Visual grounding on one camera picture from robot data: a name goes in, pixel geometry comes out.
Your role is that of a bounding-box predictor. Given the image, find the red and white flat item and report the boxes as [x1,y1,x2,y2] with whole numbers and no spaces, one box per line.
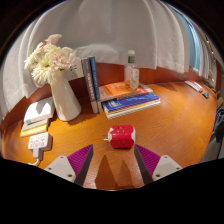
[184,79,205,93]

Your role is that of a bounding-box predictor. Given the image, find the yellow book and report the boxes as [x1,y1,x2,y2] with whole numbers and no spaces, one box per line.
[19,121,51,138]

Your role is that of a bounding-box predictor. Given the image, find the white wall socket panel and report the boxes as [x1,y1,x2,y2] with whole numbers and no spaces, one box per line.
[67,58,85,81]

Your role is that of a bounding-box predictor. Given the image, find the white power strip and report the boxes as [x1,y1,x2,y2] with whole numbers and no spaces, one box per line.
[27,131,53,160]

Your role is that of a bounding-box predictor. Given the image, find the white ceramic vase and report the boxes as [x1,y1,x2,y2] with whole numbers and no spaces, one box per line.
[49,69,83,122]

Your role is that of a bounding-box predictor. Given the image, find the white flower bouquet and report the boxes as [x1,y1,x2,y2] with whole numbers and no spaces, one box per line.
[23,33,76,86]

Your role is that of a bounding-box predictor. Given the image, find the red and white charger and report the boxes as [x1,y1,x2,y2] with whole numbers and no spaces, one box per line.
[103,124,137,149]

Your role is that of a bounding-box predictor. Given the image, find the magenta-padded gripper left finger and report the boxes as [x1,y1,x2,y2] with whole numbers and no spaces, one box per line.
[44,144,95,186]

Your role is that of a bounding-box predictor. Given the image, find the dark grey upright book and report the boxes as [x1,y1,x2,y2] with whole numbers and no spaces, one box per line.
[80,57,100,114]

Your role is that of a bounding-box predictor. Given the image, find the orange flat book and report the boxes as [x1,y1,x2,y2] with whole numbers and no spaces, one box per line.
[98,81,154,103]

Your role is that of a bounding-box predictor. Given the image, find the clear plastic bottle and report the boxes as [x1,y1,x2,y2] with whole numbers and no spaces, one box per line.
[123,49,141,92]

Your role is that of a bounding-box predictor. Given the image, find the white power strip cable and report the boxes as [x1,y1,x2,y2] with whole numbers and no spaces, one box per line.
[28,158,41,167]

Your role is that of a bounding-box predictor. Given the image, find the black chair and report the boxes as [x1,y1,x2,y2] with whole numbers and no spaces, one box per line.
[213,103,224,159]

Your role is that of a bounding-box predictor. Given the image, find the white book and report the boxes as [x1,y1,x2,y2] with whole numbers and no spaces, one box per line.
[23,96,56,125]

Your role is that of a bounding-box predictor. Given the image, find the blue flat book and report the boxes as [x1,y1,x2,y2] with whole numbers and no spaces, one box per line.
[102,93,162,120]

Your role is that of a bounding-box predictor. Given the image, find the blue upright book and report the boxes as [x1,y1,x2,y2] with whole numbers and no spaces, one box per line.
[88,55,104,114]

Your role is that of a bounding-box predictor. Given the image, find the white curtain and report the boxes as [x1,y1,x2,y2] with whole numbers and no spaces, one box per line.
[1,0,214,111]

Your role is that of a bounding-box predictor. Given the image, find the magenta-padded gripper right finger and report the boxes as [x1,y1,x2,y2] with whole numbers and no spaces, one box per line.
[133,144,183,186]

